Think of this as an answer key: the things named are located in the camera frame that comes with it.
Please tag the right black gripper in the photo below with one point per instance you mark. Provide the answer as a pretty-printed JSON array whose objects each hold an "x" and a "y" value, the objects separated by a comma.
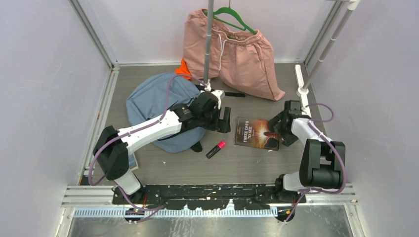
[{"x": 288, "y": 138}]

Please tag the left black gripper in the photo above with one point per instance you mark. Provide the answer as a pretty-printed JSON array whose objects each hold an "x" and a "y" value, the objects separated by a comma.
[{"x": 222, "y": 126}]

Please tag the Three Days To See book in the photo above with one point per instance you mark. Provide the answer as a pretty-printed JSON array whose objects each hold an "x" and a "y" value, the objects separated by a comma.
[{"x": 255, "y": 133}]

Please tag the blue student backpack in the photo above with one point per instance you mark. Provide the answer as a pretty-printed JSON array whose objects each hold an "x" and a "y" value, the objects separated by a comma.
[{"x": 148, "y": 101}]

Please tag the Nineteen Eighty-Four blue book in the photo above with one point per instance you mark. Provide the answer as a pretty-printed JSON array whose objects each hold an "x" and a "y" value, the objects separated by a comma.
[{"x": 132, "y": 161}]

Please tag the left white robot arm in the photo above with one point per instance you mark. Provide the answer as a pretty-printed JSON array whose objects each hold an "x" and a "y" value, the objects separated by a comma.
[{"x": 114, "y": 147}]

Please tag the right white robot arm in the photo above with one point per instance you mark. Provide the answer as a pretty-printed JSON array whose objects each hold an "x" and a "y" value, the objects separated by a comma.
[{"x": 322, "y": 167}]

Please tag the pink black highlighter marker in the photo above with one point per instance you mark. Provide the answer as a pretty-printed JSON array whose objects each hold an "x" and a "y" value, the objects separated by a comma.
[{"x": 215, "y": 149}]

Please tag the left rack pole with foot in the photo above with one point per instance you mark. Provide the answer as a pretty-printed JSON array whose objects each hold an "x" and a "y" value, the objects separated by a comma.
[{"x": 206, "y": 78}]

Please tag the rack pole with foot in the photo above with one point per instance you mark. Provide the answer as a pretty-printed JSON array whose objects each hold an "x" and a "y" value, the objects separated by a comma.
[
  {"x": 314, "y": 60},
  {"x": 206, "y": 78}
]

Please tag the right rack pole with foot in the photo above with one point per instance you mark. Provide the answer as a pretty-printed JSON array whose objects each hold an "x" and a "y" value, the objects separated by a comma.
[{"x": 314, "y": 60}]

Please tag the pink shorts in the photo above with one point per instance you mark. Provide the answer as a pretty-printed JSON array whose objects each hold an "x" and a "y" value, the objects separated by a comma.
[{"x": 243, "y": 61}]

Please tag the orange cloth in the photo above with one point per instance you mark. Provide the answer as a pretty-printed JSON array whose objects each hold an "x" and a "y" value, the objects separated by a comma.
[{"x": 183, "y": 70}]

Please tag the green clothes hanger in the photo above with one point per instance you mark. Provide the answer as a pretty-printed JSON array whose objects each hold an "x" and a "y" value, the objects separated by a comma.
[{"x": 228, "y": 10}]

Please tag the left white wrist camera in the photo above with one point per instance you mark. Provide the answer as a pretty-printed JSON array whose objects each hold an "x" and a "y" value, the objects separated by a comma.
[{"x": 219, "y": 94}]

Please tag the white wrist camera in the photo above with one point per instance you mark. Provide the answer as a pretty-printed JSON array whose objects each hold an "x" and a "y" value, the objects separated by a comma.
[
  {"x": 219, "y": 94},
  {"x": 306, "y": 110}
]

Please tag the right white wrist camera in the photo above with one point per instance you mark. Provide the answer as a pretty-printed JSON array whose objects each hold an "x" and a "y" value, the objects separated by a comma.
[{"x": 306, "y": 110}]

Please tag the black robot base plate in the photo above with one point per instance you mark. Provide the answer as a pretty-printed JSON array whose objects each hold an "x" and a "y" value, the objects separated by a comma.
[{"x": 208, "y": 197}]

